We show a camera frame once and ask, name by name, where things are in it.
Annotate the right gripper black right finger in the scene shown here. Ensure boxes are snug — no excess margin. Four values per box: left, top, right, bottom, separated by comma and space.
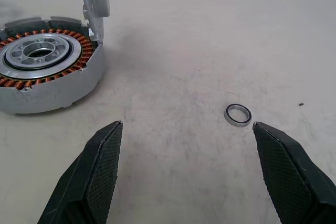
253, 121, 336, 224

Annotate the round silver metal object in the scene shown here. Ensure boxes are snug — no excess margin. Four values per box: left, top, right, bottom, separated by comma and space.
0, 16, 104, 115

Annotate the small steel bearing ring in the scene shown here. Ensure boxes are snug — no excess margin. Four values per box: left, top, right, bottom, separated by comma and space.
224, 103, 252, 128

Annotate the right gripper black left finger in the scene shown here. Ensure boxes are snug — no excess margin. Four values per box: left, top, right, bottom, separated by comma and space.
37, 120, 123, 224

